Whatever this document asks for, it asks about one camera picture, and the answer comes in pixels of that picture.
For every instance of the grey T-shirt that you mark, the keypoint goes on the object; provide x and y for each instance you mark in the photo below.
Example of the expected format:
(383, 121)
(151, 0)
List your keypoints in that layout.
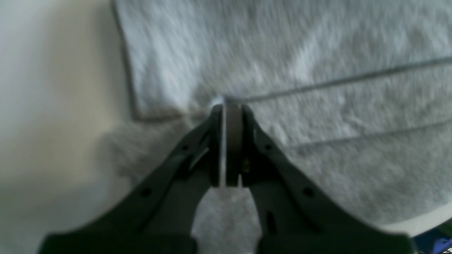
(356, 93)

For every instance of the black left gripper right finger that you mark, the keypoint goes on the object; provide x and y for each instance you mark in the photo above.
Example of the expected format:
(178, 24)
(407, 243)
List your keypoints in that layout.
(295, 215)

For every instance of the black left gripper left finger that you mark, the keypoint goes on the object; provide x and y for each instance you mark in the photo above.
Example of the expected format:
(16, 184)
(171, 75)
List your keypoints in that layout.
(157, 216)

